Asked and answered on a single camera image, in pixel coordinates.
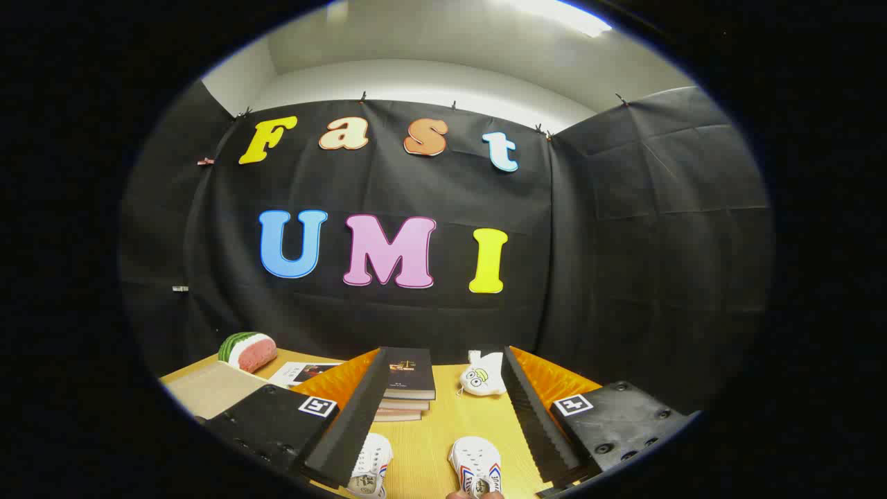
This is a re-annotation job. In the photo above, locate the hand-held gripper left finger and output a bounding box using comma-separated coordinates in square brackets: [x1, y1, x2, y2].
[204, 347, 390, 489]

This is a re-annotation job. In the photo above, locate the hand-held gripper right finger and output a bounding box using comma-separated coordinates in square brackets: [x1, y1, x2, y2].
[502, 346, 701, 496]

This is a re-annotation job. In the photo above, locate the white perforated shoe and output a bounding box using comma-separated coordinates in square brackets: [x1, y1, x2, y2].
[448, 437, 502, 497]
[346, 433, 394, 498]

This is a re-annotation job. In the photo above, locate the beige fabric storage box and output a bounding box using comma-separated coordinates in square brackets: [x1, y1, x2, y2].
[161, 360, 272, 421]

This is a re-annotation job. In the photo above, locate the white plush toy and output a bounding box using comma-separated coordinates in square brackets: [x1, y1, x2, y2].
[457, 350, 508, 397]

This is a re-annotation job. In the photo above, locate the white book with portrait cover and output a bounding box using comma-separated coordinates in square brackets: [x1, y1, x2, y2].
[269, 361, 344, 389]

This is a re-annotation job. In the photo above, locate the black hardcover book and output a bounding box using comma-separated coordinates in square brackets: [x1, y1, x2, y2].
[380, 347, 437, 401]

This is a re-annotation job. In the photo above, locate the watermelon slice toy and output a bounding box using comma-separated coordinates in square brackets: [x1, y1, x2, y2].
[218, 332, 278, 374]

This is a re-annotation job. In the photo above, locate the black backdrop cloth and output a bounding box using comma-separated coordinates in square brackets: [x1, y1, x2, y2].
[119, 80, 773, 417]

